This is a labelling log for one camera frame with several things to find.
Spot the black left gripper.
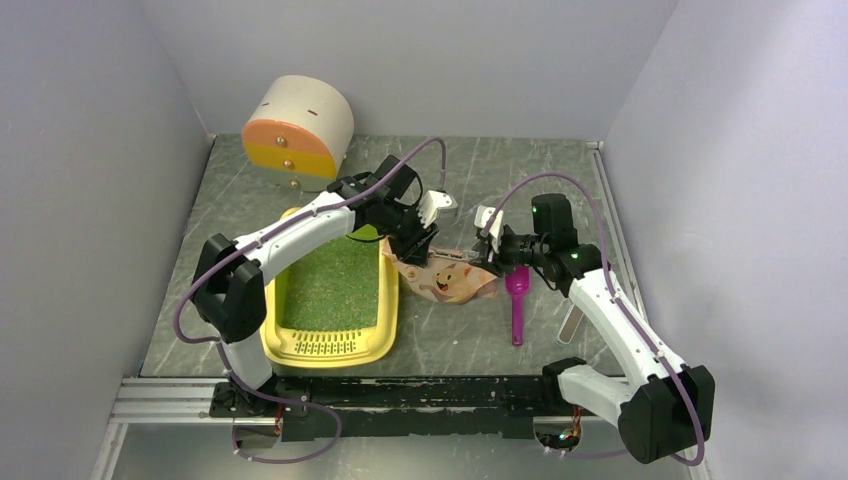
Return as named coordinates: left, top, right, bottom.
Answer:
left=378, top=200, right=440, bottom=270

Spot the orange cat litter bag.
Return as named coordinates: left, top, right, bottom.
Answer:
left=380, top=240, right=498, bottom=305

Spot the magenta plastic scoop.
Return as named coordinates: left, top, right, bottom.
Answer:
left=504, top=266, right=531, bottom=346

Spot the round cream drawer cabinet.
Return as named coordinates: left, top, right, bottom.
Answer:
left=241, top=75, right=354, bottom=192

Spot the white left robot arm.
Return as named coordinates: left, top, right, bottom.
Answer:
left=187, top=157, right=455, bottom=416

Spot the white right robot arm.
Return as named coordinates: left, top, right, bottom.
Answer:
left=473, top=194, right=715, bottom=464

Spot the yellow litter box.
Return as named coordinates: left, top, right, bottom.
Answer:
left=260, top=230, right=400, bottom=370

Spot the grey oval nail file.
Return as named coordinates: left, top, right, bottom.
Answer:
left=556, top=306, right=583, bottom=345

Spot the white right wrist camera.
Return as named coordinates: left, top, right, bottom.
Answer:
left=474, top=205, right=503, bottom=239

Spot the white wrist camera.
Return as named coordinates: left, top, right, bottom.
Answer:
left=474, top=205, right=503, bottom=239
left=416, top=190, right=458, bottom=228

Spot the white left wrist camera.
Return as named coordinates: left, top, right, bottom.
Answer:
left=416, top=190, right=458, bottom=228

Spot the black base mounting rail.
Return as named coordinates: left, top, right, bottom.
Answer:
left=208, top=375, right=578, bottom=442

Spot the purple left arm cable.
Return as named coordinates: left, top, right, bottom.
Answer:
left=172, top=137, right=448, bottom=464

